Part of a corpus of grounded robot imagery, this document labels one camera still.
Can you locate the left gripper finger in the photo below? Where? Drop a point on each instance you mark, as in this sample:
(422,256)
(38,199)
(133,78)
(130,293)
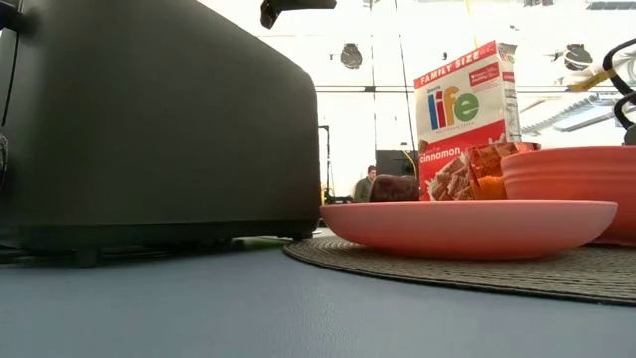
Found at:
(278,6)

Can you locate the Life cinnamon cereal box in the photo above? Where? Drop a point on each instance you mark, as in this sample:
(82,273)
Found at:
(462,99)

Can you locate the dark red apple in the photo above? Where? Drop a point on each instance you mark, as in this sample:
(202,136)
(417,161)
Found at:
(395,189)

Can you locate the black round ceiling fixture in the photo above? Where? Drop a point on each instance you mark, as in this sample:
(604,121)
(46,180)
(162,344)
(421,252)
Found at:
(351,55)
(579,55)

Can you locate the black and silver toaster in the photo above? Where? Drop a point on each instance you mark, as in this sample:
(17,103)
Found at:
(149,124)

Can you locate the black equipment box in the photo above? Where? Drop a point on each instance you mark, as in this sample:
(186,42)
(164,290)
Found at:
(395,161)

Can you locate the person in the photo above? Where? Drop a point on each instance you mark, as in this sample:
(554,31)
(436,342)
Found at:
(365,186)

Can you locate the pink cup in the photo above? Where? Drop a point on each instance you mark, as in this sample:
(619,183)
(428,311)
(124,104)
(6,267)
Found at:
(489,169)

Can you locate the pink round plate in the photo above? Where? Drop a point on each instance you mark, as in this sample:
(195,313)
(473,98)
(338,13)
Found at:
(467,226)

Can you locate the round woven grey placemat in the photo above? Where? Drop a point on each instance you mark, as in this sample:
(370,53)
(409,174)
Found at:
(447,273)

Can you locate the red round bowl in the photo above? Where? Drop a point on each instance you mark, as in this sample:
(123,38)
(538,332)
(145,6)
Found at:
(571,174)

